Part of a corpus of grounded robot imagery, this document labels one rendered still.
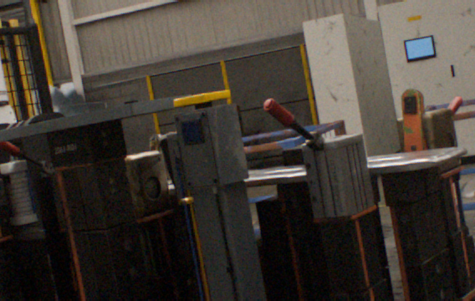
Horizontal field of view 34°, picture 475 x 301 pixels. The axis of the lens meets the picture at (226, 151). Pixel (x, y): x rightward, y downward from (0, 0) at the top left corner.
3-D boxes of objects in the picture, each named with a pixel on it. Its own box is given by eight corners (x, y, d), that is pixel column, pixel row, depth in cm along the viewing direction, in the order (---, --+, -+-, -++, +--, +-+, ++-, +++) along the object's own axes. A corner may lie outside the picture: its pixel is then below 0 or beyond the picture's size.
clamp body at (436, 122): (493, 287, 154) (463, 104, 152) (466, 311, 142) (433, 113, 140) (442, 288, 160) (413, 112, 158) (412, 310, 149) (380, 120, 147)
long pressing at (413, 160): (479, 148, 137) (477, 139, 137) (427, 170, 119) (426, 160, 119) (2, 201, 222) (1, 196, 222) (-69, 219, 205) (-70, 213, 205)
